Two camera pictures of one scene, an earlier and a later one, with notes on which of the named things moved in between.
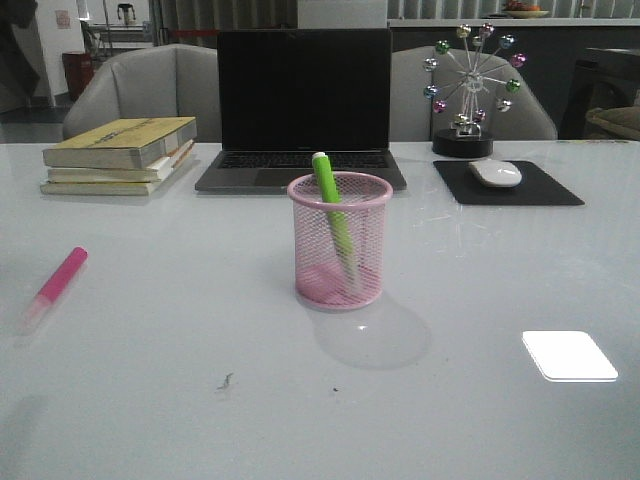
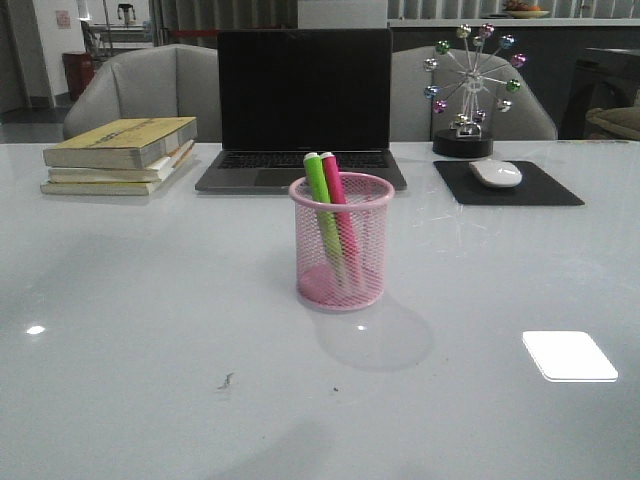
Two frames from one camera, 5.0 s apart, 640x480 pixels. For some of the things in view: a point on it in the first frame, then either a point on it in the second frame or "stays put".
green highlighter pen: x=330 y=198 → x=325 y=212
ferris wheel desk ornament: x=465 y=138 stays put
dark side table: x=603 y=78 stays put
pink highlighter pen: x=51 y=294 → x=343 y=218
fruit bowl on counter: x=519 y=9 stays put
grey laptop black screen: x=286 y=95 stays put
